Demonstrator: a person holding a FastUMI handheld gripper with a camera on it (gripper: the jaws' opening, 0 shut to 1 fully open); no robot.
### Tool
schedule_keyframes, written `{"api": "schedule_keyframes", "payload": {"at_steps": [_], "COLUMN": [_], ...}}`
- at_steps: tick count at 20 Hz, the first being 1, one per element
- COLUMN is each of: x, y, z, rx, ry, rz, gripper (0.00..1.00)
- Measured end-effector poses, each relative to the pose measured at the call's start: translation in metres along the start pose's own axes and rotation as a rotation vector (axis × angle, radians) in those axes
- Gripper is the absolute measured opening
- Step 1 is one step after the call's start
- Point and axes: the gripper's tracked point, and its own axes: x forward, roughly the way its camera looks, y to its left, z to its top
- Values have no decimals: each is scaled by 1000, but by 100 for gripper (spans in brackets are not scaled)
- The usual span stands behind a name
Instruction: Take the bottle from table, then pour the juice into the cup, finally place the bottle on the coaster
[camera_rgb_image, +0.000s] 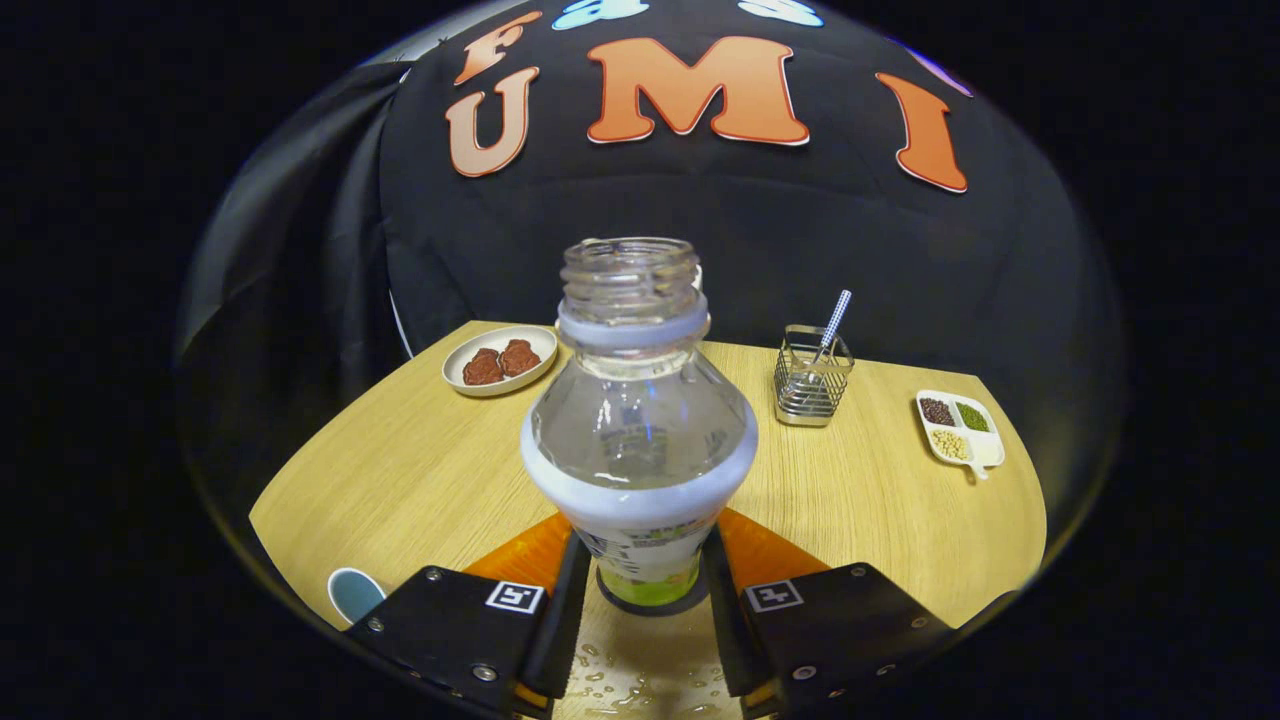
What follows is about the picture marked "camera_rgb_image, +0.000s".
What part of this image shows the checked straw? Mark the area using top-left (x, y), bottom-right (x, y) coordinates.
top-left (812, 289), bottom-right (854, 366)

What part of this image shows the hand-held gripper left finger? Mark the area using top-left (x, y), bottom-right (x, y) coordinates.
top-left (345, 512), bottom-right (593, 716)

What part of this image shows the metal wire utensil holder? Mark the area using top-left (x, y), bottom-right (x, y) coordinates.
top-left (773, 324), bottom-right (856, 428)

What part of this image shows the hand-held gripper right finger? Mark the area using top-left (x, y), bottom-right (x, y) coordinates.
top-left (700, 508), bottom-right (953, 706)

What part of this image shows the wooden table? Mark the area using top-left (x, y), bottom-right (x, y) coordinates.
top-left (248, 320), bottom-right (1049, 720)

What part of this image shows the dark round coaster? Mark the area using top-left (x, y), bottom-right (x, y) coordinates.
top-left (596, 565), bottom-right (713, 618)

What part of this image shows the white divided bean dish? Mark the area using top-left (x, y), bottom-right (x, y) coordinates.
top-left (915, 389), bottom-right (1006, 481)

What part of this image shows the clear plastic juice bottle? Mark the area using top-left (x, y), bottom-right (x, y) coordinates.
top-left (520, 236), bottom-right (759, 608)

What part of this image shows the white cup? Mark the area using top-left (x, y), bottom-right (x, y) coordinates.
top-left (327, 567), bottom-right (388, 626)

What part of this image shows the small white plate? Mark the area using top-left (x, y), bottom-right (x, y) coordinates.
top-left (442, 325), bottom-right (559, 398)

